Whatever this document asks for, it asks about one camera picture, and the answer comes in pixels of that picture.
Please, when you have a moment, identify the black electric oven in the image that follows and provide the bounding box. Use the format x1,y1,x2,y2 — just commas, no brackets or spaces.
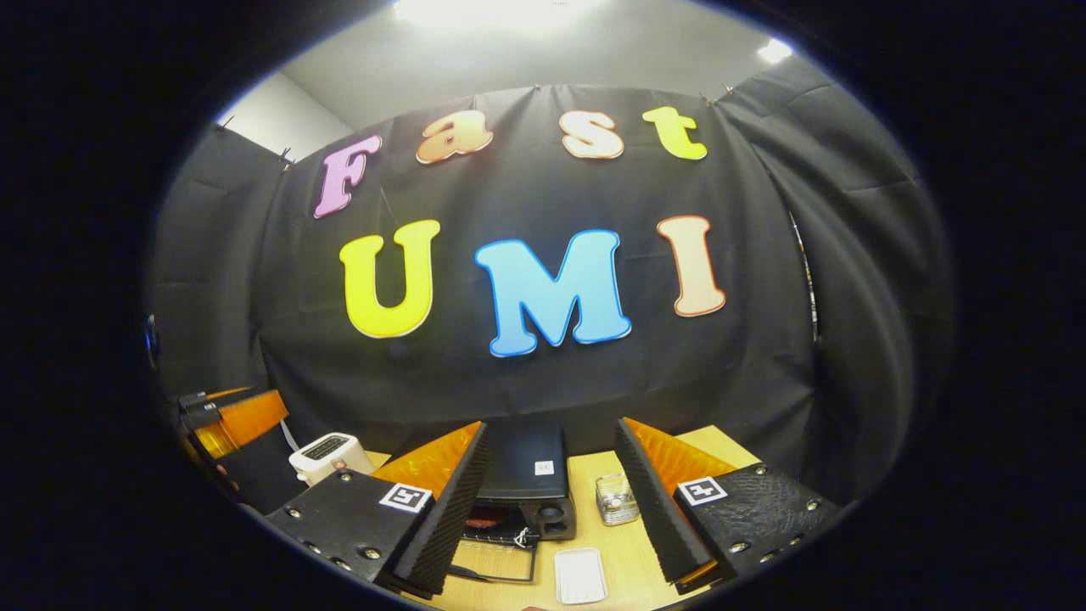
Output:
448,423,579,585

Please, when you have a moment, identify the large ceiling light panel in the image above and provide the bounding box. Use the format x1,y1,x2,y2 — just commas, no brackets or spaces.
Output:
393,0,608,36

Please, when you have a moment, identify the clear glass jar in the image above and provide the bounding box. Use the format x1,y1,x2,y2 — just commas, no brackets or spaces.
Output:
595,473,641,527

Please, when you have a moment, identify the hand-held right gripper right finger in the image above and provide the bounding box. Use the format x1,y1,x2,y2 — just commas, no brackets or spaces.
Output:
614,417,842,595

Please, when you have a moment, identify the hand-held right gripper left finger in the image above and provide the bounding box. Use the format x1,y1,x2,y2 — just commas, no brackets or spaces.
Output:
263,420,491,597

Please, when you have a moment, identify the white toaster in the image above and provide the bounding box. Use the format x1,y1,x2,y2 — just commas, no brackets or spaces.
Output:
288,431,376,487

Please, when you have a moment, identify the white food tray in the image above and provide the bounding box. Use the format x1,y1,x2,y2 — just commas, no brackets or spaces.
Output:
554,547,609,606

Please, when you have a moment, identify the black backdrop cloth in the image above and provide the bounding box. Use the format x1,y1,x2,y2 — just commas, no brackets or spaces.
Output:
144,55,955,510

